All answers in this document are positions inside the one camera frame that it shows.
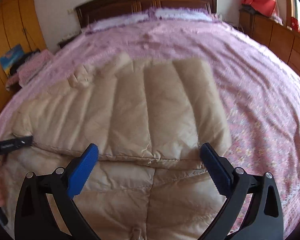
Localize pink floral bedspread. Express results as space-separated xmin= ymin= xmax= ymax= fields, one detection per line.
xmin=0 ymin=20 xmax=300 ymax=236

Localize beige quilted down jacket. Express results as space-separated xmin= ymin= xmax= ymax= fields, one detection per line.
xmin=2 ymin=53 xmax=231 ymax=239

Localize pink cloth covered stool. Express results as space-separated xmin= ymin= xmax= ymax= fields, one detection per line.
xmin=5 ymin=49 xmax=54 ymax=91

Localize purple ruffled pillow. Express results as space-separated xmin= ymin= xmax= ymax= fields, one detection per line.
xmin=154 ymin=8 xmax=215 ymax=22
xmin=82 ymin=13 xmax=149 ymax=33

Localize blue painting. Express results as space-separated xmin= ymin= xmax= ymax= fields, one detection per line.
xmin=0 ymin=44 xmax=25 ymax=77

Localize dark bedside table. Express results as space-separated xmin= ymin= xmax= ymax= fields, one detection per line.
xmin=58 ymin=31 xmax=82 ymax=49

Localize right purple ruffled pillow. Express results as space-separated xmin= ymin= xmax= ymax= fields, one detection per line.
xmin=154 ymin=8 xmax=215 ymax=22

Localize left purple ruffled pillow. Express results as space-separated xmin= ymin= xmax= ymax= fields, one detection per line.
xmin=82 ymin=13 xmax=149 ymax=33

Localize dark wooden headboard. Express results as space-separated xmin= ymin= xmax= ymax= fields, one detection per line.
xmin=75 ymin=0 xmax=217 ymax=28

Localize red items on windowsill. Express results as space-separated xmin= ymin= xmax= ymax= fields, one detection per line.
xmin=290 ymin=17 xmax=300 ymax=33

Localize black clothes on stool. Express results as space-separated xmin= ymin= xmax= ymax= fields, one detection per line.
xmin=9 ymin=49 xmax=40 ymax=76

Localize orange wooden wardrobe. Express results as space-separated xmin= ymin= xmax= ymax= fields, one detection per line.
xmin=0 ymin=0 xmax=46 ymax=113

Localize brown wooden side cabinet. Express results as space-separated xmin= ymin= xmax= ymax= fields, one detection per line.
xmin=239 ymin=9 xmax=300 ymax=76

